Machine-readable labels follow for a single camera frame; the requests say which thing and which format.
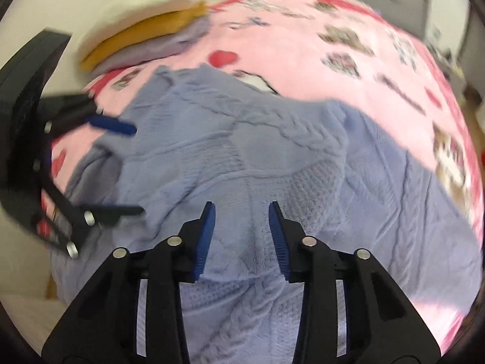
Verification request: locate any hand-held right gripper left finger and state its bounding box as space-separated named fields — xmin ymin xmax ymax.
xmin=41 ymin=202 xmax=216 ymax=364

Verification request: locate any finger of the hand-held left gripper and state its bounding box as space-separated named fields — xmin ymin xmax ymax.
xmin=40 ymin=92 xmax=138 ymax=138
xmin=35 ymin=174 xmax=145 ymax=260

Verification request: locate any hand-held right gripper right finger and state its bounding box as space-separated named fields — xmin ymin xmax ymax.
xmin=268 ymin=201 xmax=442 ymax=364

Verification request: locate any lavender cable-knit sweater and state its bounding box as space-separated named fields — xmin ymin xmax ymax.
xmin=49 ymin=64 xmax=475 ymax=364

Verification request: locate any stack of folded clothes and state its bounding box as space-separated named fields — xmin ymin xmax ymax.
xmin=79 ymin=0 xmax=221 ymax=58

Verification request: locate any pale purple folded garment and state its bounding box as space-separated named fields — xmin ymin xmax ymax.
xmin=95 ymin=16 xmax=212 ymax=77

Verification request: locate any yellow folded garment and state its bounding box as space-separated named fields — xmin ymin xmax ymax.
xmin=79 ymin=2 xmax=210 ymax=71

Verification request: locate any pink printed blanket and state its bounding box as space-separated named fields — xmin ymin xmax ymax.
xmin=40 ymin=0 xmax=478 ymax=353

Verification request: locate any cluttered nightstand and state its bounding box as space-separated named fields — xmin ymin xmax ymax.
xmin=426 ymin=26 xmax=467 ymax=95

